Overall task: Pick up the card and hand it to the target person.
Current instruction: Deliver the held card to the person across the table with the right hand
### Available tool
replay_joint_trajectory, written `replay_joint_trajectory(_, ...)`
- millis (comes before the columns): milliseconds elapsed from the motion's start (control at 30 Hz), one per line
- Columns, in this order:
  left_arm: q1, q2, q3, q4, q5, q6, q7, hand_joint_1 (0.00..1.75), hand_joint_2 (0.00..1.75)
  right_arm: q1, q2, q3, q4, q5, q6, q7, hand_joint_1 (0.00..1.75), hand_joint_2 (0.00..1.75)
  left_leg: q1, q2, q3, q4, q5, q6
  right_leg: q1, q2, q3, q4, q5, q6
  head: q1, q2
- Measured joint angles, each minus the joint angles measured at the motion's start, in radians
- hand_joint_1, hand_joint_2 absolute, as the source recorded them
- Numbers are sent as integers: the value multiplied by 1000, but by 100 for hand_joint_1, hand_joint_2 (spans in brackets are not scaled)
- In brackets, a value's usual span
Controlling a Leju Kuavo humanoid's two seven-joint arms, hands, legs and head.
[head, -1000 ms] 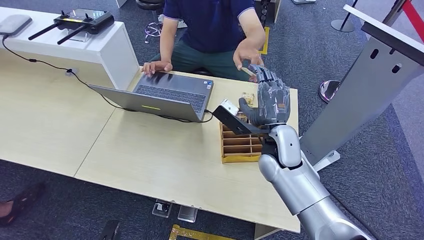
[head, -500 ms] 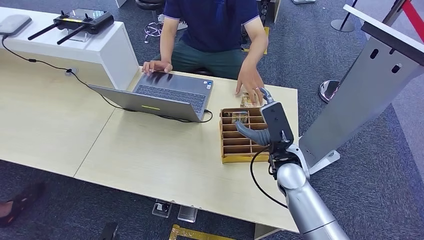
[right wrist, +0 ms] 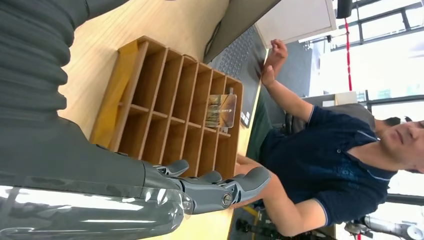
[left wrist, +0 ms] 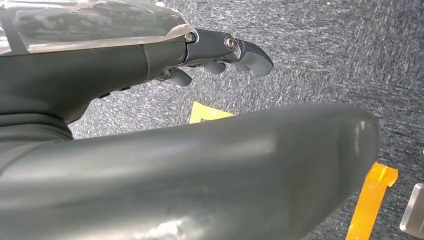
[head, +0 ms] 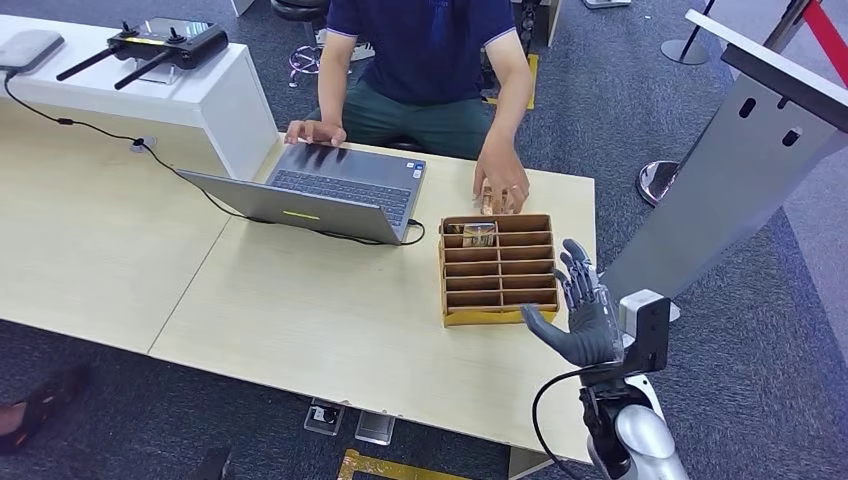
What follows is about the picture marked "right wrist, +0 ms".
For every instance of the red barrier tape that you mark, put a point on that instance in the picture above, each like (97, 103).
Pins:
(348, 56)

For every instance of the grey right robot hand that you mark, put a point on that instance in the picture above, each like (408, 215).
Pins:
(82, 172)

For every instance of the ribbed grey right arm sleeve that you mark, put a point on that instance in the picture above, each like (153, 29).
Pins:
(33, 59)

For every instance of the black barrier post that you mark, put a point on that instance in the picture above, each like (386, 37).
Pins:
(344, 8)

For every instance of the dark grey laptop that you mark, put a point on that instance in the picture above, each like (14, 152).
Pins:
(238, 56)

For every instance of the card with autumn tree photo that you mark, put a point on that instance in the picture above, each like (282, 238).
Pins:
(220, 111)

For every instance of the person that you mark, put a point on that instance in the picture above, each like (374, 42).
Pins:
(324, 159)

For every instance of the beige cabinet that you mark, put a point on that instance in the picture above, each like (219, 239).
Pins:
(344, 98)

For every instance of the wooden card organizer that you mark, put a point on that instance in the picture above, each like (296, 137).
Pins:
(165, 99)

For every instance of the white cabinet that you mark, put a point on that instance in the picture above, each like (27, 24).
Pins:
(298, 20)

